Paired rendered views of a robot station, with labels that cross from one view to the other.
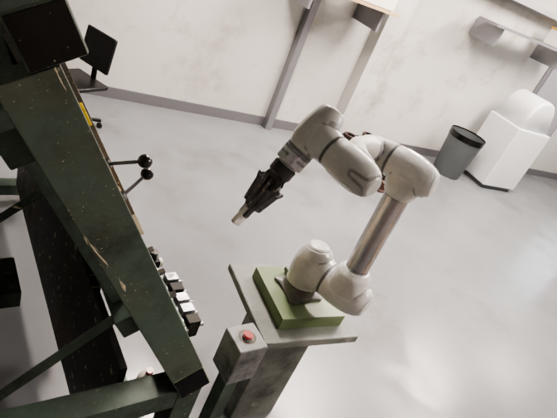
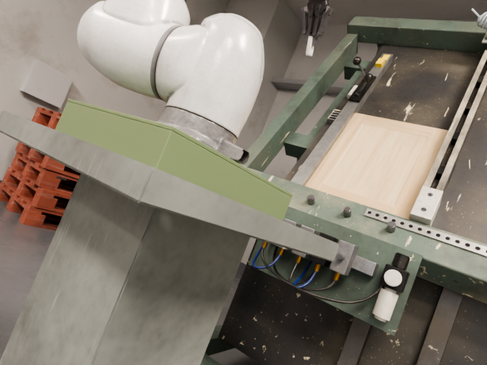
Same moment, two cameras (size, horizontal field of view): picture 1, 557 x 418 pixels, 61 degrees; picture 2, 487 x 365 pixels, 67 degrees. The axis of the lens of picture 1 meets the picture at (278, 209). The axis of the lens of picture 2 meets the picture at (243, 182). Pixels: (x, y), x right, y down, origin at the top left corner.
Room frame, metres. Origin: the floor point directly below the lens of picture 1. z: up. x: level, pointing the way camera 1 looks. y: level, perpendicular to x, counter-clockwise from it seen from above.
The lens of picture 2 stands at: (2.53, -0.30, 0.74)
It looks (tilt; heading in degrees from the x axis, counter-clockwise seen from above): 4 degrees up; 165
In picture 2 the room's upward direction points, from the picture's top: 22 degrees clockwise
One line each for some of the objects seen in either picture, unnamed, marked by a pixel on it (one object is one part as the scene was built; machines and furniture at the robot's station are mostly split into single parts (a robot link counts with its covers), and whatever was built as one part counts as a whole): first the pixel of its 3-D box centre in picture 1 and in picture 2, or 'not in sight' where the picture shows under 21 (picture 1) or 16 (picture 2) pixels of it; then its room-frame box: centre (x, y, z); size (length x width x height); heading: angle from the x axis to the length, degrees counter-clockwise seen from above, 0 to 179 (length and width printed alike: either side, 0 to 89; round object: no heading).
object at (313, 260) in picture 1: (312, 264); (218, 72); (1.81, -0.24, 0.98); 0.18 x 0.16 x 0.22; 63
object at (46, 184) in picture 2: not in sight; (93, 179); (-1.33, -0.71, 0.46); 1.26 x 0.87 x 0.93; 125
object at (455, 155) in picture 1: (457, 153); not in sight; (7.08, -2.10, 0.33); 0.54 x 0.52 x 0.66; 35
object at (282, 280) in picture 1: (297, 282); (203, 139); (1.82, -0.22, 0.84); 0.22 x 0.18 x 0.06; 40
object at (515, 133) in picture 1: (510, 140); not in sight; (7.51, -2.82, 0.73); 0.74 x 0.66 x 1.46; 125
